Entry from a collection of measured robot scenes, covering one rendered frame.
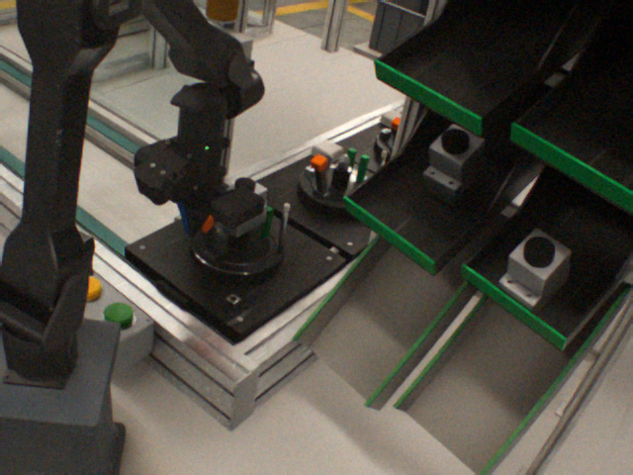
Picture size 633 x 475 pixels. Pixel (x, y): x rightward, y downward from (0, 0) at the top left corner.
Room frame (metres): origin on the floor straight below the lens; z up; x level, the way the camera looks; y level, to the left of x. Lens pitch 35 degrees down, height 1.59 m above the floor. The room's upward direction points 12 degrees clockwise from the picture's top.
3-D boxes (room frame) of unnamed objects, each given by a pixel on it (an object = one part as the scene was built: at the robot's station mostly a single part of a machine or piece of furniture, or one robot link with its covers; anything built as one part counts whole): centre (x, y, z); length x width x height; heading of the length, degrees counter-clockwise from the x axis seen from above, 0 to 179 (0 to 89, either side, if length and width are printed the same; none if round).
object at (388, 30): (2.86, -0.40, 0.73); 0.62 x 0.42 x 0.23; 59
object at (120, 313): (0.61, 0.24, 0.96); 0.04 x 0.04 x 0.02
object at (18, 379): (0.42, 0.25, 1.09); 0.07 x 0.07 x 0.06; 10
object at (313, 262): (0.78, 0.12, 0.96); 0.24 x 0.24 x 0.02; 59
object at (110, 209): (0.96, 0.36, 0.91); 0.84 x 0.28 x 0.10; 59
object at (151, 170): (0.65, 0.19, 1.17); 0.07 x 0.07 x 0.06; 57
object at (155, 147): (0.70, 0.17, 1.17); 0.19 x 0.06 x 0.08; 59
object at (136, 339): (0.64, 0.30, 0.93); 0.21 x 0.07 x 0.06; 59
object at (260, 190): (0.79, 0.11, 1.06); 0.08 x 0.04 x 0.07; 150
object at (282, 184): (1.00, -0.01, 1.01); 0.24 x 0.24 x 0.13; 59
